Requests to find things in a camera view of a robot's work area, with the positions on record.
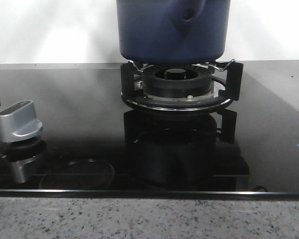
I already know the black gas burner head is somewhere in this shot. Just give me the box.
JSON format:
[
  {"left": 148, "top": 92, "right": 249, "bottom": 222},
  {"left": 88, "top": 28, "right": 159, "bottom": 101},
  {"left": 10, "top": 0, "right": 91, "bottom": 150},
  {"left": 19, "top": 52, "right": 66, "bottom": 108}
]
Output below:
[{"left": 142, "top": 65, "right": 212, "bottom": 98}]

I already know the blue cooking pot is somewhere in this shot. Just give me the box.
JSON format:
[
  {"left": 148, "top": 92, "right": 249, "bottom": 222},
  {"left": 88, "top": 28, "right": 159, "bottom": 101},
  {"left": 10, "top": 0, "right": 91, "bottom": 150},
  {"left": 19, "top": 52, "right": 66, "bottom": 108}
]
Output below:
[{"left": 116, "top": 0, "right": 231, "bottom": 65}]

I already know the silver stove knob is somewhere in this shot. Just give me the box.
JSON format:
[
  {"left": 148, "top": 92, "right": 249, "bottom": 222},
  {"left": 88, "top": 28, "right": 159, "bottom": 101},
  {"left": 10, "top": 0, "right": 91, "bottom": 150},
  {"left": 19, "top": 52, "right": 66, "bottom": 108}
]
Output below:
[{"left": 0, "top": 100, "right": 43, "bottom": 143}]

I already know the black glass cooktop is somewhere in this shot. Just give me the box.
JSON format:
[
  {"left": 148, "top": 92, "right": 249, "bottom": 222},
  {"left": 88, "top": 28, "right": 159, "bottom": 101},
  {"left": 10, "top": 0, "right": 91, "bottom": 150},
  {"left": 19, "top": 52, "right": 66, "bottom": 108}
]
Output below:
[{"left": 0, "top": 64, "right": 299, "bottom": 200}]

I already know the black pot support grate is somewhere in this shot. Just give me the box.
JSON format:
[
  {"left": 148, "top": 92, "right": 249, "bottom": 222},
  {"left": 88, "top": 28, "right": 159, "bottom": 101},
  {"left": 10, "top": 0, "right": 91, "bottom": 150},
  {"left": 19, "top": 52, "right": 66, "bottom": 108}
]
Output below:
[{"left": 120, "top": 60, "right": 244, "bottom": 113}]

